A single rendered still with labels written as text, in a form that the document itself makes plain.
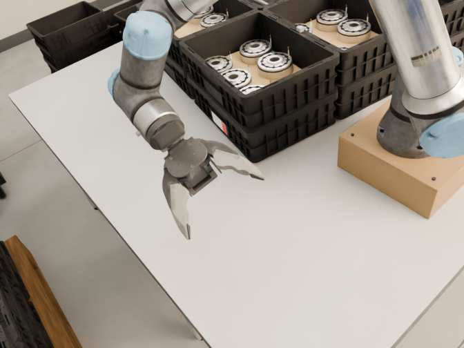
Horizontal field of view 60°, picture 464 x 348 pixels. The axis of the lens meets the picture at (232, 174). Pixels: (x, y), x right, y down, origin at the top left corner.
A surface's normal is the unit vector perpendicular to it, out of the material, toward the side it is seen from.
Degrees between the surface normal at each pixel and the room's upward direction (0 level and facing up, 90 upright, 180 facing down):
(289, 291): 0
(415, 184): 90
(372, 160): 90
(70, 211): 0
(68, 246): 0
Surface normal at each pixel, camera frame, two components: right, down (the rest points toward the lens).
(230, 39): 0.48, 0.57
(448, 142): 0.03, 0.78
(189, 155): -0.20, -0.37
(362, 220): -0.14, -0.70
